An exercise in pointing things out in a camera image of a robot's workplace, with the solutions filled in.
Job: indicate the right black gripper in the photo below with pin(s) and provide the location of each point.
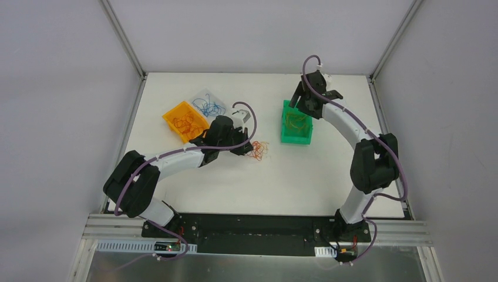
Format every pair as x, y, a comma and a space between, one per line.
305, 100

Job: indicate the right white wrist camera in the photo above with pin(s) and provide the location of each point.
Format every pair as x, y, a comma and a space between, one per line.
327, 77

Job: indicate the aluminium frame rail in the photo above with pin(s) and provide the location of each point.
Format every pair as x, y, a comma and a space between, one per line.
122, 37
403, 26

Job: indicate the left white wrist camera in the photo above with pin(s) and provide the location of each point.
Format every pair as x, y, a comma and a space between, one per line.
240, 117

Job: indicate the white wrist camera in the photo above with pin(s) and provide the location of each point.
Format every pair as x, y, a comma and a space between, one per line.
240, 117
327, 77

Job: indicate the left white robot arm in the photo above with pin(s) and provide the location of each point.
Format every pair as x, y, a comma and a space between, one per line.
132, 184

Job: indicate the green plastic bin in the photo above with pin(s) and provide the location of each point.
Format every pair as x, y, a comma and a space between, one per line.
296, 127

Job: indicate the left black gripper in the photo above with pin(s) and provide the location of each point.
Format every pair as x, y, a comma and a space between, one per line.
239, 143

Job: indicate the orange plastic bin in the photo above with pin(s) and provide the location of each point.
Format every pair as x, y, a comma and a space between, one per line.
185, 121

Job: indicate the white translucent plastic bin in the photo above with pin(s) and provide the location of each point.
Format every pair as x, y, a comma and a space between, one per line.
207, 104

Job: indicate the right aluminium frame rail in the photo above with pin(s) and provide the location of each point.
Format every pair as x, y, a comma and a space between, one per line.
403, 26

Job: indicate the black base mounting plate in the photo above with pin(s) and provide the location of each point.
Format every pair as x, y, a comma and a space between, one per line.
264, 235

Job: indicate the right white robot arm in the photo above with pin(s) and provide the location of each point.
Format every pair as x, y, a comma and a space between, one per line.
373, 166

